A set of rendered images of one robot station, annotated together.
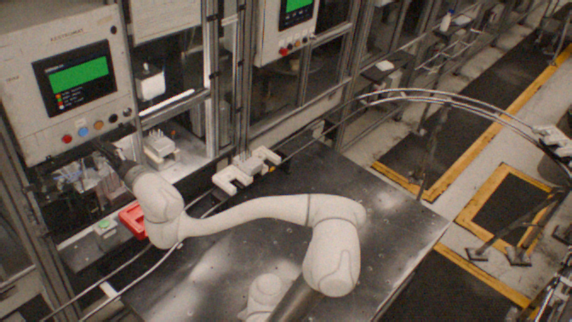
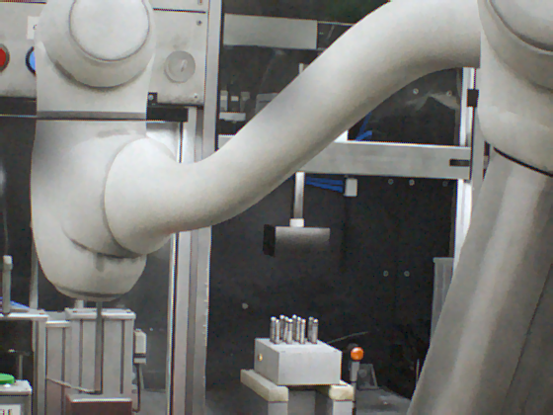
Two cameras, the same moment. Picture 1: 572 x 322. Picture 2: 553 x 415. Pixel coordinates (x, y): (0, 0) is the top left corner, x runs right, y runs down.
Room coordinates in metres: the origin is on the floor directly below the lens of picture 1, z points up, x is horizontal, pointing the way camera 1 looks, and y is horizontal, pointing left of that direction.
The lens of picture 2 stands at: (0.13, -0.42, 1.33)
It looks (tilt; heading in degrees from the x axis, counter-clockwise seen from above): 3 degrees down; 36
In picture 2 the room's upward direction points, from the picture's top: 3 degrees clockwise
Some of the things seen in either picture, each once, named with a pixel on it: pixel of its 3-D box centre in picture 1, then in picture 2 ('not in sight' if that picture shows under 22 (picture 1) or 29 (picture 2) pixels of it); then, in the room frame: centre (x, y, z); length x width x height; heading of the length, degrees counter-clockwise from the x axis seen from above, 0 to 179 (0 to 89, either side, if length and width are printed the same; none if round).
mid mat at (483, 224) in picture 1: (511, 207); not in sight; (2.56, -1.83, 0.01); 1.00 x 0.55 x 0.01; 143
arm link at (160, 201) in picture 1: (161, 200); (96, 46); (0.93, 0.37, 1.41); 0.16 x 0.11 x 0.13; 53
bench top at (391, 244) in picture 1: (289, 244); not in sight; (1.40, -0.08, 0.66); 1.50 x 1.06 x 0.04; 143
